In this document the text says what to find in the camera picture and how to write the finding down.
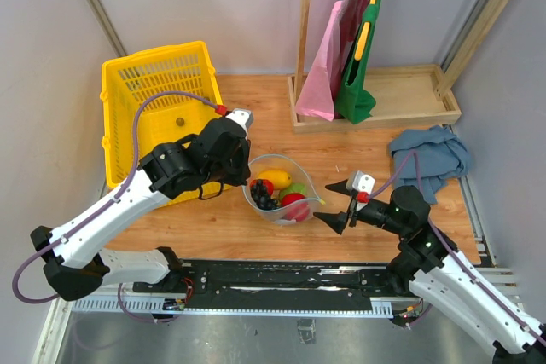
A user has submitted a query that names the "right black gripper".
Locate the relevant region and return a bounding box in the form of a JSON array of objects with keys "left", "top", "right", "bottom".
[{"left": 313, "top": 177, "right": 408, "bottom": 235}]

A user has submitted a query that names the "green cabbage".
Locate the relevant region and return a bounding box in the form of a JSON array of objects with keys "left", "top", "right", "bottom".
[{"left": 279, "top": 182, "right": 307, "bottom": 200}]

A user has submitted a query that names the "red pomegranate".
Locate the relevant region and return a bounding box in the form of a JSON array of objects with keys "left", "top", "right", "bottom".
[{"left": 281, "top": 192, "right": 310, "bottom": 222}]

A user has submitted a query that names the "black grape bunch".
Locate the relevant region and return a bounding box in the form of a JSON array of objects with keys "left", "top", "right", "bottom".
[{"left": 250, "top": 179, "right": 279, "bottom": 211}]

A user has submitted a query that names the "red apple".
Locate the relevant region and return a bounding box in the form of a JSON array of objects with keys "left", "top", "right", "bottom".
[{"left": 262, "top": 180, "right": 275, "bottom": 195}]

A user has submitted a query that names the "orange yellow mango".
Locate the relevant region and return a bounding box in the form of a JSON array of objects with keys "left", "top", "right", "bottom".
[{"left": 258, "top": 169, "right": 293, "bottom": 190}]

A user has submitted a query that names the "clear zip top bag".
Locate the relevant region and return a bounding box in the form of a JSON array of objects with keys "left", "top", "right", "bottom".
[{"left": 242, "top": 154, "right": 325, "bottom": 225}]

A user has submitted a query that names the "yellow plastic basket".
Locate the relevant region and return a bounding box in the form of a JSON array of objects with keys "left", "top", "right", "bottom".
[{"left": 100, "top": 41, "right": 222, "bottom": 189}]

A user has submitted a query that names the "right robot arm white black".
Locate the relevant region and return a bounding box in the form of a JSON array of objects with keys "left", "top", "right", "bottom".
[{"left": 315, "top": 176, "right": 545, "bottom": 363}]

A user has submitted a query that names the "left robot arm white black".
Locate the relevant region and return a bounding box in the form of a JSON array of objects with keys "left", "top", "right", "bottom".
[{"left": 31, "top": 109, "right": 253, "bottom": 301}]

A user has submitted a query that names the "green hanging bag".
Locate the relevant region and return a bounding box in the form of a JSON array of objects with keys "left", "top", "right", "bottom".
[{"left": 334, "top": 0, "right": 381, "bottom": 124}]

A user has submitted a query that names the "pink hanging bag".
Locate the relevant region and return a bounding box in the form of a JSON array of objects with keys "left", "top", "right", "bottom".
[{"left": 295, "top": 1, "right": 342, "bottom": 121}]

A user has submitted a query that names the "dark red hanging bag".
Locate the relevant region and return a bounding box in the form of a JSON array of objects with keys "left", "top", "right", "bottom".
[{"left": 339, "top": 0, "right": 370, "bottom": 56}]

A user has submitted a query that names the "blue crumpled cloth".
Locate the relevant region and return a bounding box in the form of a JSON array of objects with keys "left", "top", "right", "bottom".
[{"left": 388, "top": 125, "right": 472, "bottom": 205}]

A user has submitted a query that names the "wooden rack tray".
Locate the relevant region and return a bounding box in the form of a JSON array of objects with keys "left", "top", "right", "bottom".
[{"left": 287, "top": 0, "right": 509, "bottom": 134}]

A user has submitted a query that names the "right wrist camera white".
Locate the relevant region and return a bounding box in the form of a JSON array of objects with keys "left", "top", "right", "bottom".
[{"left": 346, "top": 170, "right": 375, "bottom": 211}]

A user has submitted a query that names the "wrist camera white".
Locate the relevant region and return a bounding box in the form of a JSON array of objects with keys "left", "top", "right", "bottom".
[
  {"left": 346, "top": 170, "right": 375, "bottom": 211},
  {"left": 226, "top": 108, "right": 253, "bottom": 136}
]

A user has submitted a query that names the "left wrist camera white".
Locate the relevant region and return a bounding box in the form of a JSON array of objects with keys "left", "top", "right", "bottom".
[{"left": 226, "top": 108, "right": 253, "bottom": 136}]

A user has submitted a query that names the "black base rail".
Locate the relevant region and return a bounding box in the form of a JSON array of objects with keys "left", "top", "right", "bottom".
[{"left": 129, "top": 259, "right": 418, "bottom": 315}]

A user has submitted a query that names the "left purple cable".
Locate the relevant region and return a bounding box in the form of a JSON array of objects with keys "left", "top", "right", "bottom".
[{"left": 11, "top": 90, "right": 227, "bottom": 325}]

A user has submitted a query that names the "purple cable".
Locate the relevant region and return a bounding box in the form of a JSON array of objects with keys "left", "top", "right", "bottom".
[
  {"left": 11, "top": 90, "right": 227, "bottom": 325},
  {"left": 366, "top": 149, "right": 546, "bottom": 348}
]

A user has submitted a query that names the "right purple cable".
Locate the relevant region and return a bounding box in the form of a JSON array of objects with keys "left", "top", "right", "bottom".
[{"left": 366, "top": 149, "right": 546, "bottom": 348}]

